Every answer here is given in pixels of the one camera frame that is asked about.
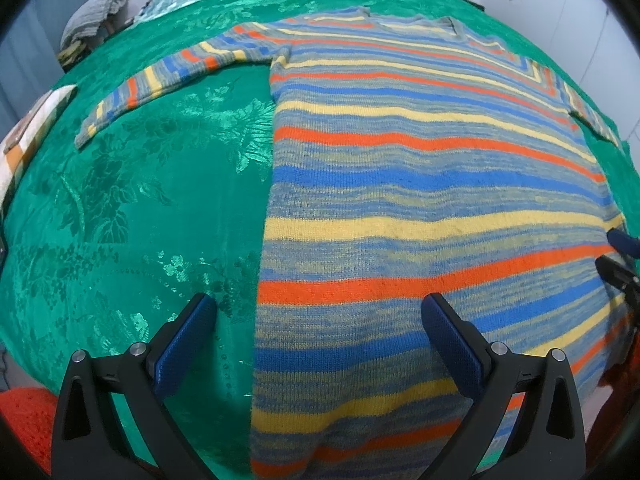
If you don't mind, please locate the grey curtain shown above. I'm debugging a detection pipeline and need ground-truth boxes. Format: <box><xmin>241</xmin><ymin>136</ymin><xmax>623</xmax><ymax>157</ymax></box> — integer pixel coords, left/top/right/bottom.
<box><xmin>0</xmin><ymin>0</ymin><xmax>92</xmax><ymax>138</ymax></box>

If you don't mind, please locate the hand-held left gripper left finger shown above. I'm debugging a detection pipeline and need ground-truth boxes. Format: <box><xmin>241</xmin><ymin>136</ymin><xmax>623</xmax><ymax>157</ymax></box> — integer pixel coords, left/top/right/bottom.
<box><xmin>51</xmin><ymin>293</ymin><xmax>218</xmax><ymax>480</ymax></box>

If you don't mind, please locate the green floral blanket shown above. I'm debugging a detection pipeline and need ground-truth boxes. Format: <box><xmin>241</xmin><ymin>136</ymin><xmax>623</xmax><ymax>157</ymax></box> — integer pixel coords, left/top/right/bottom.
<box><xmin>0</xmin><ymin>0</ymin><xmax>640</xmax><ymax>476</ymax></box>

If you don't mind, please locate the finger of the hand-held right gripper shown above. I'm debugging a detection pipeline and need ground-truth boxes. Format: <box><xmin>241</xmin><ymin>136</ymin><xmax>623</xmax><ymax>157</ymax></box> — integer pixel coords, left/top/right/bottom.
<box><xmin>606</xmin><ymin>229</ymin><xmax>640</xmax><ymax>257</ymax></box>
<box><xmin>595</xmin><ymin>255</ymin><xmax>640</xmax><ymax>307</ymax></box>

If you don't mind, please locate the orange knit cloth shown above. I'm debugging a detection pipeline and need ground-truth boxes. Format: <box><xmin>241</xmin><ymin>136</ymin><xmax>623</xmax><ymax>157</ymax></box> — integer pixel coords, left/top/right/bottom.
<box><xmin>0</xmin><ymin>386</ymin><xmax>60</xmax><ymax>476</ymax></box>

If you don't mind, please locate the pile of grey striped clothes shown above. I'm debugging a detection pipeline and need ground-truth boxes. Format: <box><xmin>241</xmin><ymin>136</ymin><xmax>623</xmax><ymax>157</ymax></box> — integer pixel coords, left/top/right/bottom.
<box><xmin>59</xmin><ymin>0</ymin><xmax>128</xmax><ymax>68</ymax></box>

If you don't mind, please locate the white wardrobe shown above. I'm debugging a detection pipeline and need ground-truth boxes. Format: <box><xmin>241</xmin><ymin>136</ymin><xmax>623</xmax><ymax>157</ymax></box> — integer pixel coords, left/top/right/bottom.
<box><xmin>432</xmin><ymin>0</ymin><xmax>640</xmax><ymax>128</ymax></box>

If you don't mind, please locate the cream printed cushion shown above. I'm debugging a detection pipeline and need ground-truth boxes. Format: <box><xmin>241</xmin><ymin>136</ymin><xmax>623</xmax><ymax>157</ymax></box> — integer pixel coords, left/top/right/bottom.
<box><xmin>0</xmin><ymin>85</ymin><xmax>78</xmax><ymax>203</ymax></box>

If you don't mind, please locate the striped knit sweater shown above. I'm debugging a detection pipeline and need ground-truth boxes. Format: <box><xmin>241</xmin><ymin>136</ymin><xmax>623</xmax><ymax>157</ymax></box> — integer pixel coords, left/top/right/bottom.
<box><xmin>75</xmin><ymin>6</ymin><xmax>632</xmax><ymax>477</ymax></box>

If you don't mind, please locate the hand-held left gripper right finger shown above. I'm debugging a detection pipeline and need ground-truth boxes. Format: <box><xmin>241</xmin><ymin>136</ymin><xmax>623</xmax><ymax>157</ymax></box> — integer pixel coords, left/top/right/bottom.
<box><xmin>421</xmin><ymin>292</ymin><xmax>586</xmax><ymax>480</ymax></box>

